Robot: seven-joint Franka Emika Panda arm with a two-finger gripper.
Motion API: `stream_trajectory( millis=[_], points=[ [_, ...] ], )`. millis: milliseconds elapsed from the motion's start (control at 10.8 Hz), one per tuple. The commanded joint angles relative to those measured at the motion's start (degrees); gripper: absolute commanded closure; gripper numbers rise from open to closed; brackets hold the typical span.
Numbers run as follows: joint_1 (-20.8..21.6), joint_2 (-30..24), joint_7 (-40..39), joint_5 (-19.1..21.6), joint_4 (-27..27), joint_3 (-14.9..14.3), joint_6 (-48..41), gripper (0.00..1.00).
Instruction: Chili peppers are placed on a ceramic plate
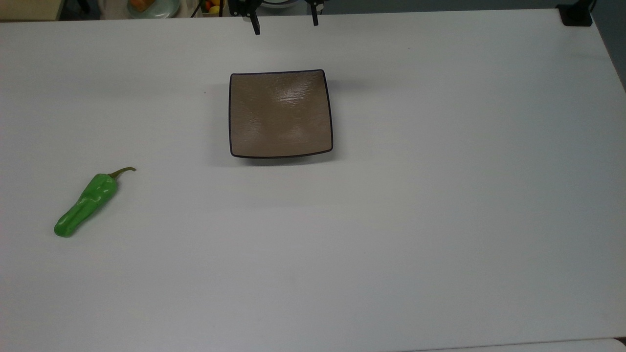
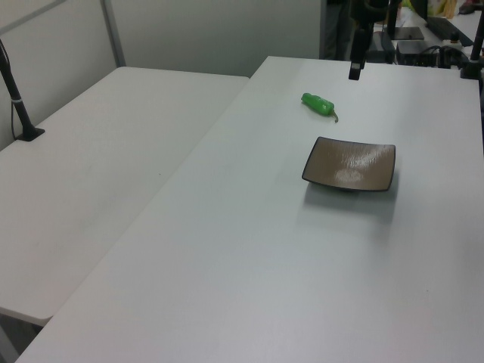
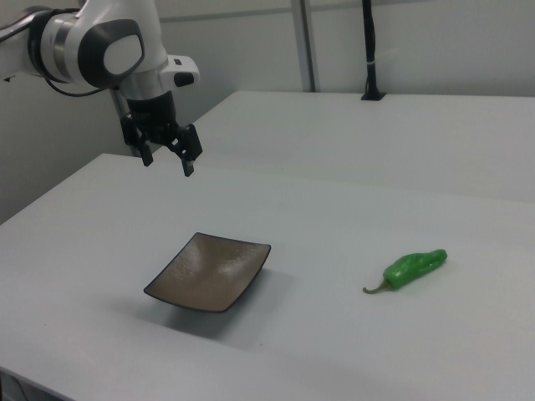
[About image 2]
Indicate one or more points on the square brown ceramic plate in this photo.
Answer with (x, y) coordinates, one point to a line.
(349, 164)

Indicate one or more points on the black keyboard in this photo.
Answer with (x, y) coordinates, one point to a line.
(448, 28)

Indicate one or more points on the black monitor stand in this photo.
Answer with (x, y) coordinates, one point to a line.
(402, 32)

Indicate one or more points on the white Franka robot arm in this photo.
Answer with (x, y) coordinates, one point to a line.
(368, 9)

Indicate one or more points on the black electronics box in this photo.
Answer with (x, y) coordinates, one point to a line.
(416, 51)

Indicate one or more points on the green chili pepper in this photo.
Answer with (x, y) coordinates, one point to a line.
(317, 104)

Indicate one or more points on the person in dark trousers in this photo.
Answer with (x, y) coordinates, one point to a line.
(336, 30)

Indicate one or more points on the black pole with white band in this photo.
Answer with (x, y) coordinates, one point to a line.
(17, 102)

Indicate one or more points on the grey partition post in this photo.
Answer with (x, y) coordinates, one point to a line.
(113, 34)

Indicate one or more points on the black clamped camera pole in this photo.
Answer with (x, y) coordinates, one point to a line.
(472, 64)

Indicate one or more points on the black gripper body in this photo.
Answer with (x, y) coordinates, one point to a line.
(360, 45)

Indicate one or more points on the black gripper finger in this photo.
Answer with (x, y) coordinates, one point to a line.
(360, 72)
(352, 72)

